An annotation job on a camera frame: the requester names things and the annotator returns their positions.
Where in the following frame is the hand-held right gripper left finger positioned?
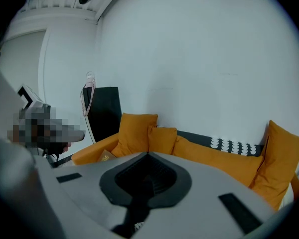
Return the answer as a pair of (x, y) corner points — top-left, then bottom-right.
(53, 152), (149, 232)

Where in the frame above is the long orange cushion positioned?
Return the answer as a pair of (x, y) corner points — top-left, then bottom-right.
(171, 135), (264, 188)

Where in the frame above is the orange sofa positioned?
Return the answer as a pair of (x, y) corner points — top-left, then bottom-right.
(71, 132), (299, 204)

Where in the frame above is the brown booklet with gold emblem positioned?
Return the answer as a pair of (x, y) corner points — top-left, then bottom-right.
(97, 149), (117, 163)

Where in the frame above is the small black bag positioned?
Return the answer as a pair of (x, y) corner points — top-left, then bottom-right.
(43, 140), (72, 162)

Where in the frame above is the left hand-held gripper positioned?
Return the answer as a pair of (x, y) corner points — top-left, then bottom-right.
(7, 83), (87, 148)

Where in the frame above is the black cabinet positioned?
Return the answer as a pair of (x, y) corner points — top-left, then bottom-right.
(81, 86), (122, 143)

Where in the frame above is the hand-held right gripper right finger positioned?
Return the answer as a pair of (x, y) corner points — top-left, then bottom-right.
(136, 152), (276, 239)

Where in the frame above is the small orange cushion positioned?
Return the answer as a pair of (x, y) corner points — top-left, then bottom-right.
(148, 125), (177, 155)

